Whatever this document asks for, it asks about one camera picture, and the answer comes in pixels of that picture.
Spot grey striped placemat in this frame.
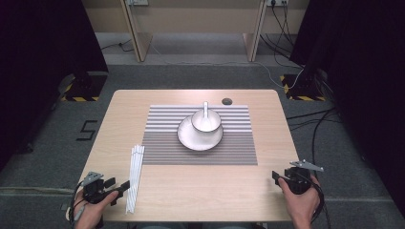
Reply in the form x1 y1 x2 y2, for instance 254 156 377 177
141 104 259 166

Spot bundle of white chopsticks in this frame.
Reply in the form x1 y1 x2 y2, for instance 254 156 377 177
125 144 146 215

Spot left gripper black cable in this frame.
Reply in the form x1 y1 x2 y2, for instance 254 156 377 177
68 179 88 227

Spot person's left hand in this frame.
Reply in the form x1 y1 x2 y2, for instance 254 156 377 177
74 191 119 224

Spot black curtain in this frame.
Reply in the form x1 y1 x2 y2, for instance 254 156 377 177
0 0 110 171
288 0 405 220

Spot white spoon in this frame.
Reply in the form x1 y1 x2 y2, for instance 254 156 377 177
199 100 213 130

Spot thin black floor cable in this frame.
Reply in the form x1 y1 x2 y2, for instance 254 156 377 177
100 38 135 53

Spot light wooden desk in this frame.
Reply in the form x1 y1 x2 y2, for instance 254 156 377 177
80 0 310 63

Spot hazard striped stand base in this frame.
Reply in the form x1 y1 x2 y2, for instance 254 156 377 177
59 73 109 103
279 73 329 102

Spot person's right hand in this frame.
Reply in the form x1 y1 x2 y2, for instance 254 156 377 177
278 176 322 221

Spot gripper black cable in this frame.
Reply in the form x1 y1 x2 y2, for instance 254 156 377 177
68 179 88 227
304 176 332 229

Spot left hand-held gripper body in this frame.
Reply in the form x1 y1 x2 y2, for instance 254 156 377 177
80 171 113 205

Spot white bowl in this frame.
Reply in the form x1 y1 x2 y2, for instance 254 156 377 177
190 108 223 134

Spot black cables from socket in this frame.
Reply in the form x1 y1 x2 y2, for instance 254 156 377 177
259 4 304 70

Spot black cables on floor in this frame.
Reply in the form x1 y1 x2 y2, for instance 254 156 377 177
286 106 344 167

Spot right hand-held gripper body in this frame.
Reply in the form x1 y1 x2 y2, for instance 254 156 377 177
284 159 325 196

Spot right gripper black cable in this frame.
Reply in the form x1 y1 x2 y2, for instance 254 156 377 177
304 176 332 229

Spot white plate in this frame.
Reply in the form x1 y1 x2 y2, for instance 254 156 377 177
176 114 224 152

